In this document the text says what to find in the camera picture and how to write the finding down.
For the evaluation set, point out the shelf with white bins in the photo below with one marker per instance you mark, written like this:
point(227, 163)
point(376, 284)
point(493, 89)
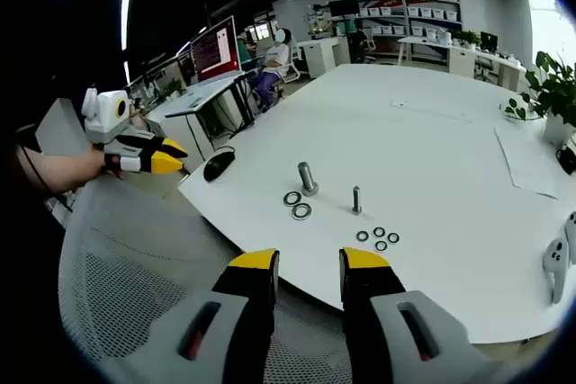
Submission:
point(414, 13)

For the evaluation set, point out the large metal washer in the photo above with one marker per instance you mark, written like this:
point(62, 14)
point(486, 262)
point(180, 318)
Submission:
point(294, 212)
point(286, 199)

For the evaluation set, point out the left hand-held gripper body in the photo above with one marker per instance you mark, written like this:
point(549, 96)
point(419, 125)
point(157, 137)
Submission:
point(105, 116)

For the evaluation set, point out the large threaded stud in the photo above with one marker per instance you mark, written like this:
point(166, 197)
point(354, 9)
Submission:
point(307, 177)

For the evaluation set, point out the grey mesh office chair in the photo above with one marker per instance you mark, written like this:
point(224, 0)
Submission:
point(135, 258)

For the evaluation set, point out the long white desk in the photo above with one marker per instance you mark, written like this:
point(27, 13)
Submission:
point(459, 58)

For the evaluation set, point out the white cabinet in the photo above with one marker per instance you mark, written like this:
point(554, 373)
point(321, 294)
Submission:
point(321, 58)

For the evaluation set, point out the small metal washer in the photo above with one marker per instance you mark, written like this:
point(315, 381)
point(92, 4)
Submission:
point(389, 237)
point(376, 246)
point(358, 236)
point(375, 231)

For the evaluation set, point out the white paper sheet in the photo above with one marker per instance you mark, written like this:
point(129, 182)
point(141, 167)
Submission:
point(526, 159)

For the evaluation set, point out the small black device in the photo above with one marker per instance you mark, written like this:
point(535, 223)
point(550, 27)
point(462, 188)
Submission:
point(566, 159)

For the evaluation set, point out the white office chair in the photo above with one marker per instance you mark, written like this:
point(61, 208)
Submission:
point(292, 65)

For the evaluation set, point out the computer monitor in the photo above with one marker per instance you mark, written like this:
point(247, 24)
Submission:
point(216, 49)

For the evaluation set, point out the white handheld controller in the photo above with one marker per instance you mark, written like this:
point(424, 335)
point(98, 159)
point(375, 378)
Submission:
point(571, 235)
point(555, 262)

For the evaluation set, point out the small plant in bowl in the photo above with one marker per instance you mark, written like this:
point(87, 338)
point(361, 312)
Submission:
point(517, 109)

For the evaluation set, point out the black computer mouse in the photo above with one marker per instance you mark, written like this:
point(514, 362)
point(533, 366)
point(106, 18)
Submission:
point(218, 166)

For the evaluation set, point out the person's left hand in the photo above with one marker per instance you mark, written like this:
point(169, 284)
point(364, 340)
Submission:
point(96, 159)

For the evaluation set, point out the white standing desk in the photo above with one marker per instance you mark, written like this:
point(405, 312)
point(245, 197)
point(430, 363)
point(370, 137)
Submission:
point(189, 107)

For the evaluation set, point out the small threaded stud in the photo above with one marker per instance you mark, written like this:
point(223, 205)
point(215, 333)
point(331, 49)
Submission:
point(356, 199)

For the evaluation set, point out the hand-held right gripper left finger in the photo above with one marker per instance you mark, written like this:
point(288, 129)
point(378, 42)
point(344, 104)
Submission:
point(252, 285)

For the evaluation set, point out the potted green plant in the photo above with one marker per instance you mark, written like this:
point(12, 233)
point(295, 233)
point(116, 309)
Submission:
point(555, 87)

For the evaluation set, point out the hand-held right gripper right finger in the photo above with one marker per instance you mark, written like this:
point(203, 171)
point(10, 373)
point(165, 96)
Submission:
point(369, 285)

